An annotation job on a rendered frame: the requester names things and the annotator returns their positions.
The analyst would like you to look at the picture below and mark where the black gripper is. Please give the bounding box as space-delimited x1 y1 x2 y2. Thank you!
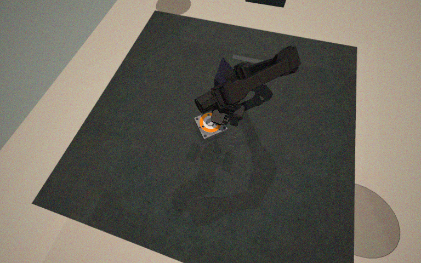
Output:
227 104 246 120

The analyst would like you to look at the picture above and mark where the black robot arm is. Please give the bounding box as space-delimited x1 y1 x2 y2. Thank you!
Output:
195 46 301 125

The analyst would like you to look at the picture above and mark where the orange curved band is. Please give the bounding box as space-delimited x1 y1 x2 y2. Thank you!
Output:
200 113 221 133

